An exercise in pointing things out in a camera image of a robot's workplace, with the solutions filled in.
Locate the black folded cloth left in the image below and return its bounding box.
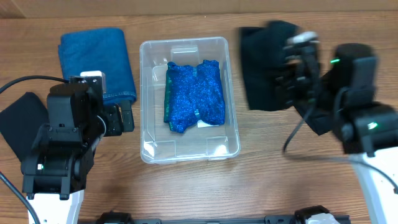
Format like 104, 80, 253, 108
1, 92, 49, 162

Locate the white label in container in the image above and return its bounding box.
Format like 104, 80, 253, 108
197, 120, 213, 128

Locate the black folded cloth right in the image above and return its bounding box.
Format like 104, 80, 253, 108
305, 72, 337, 136

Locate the clear plastic storage container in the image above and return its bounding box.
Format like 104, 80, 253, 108
140, 37, 241, 164

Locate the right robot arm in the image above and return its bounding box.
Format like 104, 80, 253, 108
280, 40, 397, 223

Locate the sparkly blue green cloth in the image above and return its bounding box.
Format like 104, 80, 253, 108
164, 60, 225, 133

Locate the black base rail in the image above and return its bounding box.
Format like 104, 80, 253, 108
77, 205, 351, 224

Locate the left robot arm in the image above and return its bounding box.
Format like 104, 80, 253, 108
21, 75, 124, 223

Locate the black garment long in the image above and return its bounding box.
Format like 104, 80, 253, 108
239, 21, 299, 111

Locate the blue denim folded cloth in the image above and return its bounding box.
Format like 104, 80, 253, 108
58, 28, 137, 104

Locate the black folded cloth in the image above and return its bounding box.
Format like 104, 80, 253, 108
305, 72, 337, 136
1, 92, 49, 162

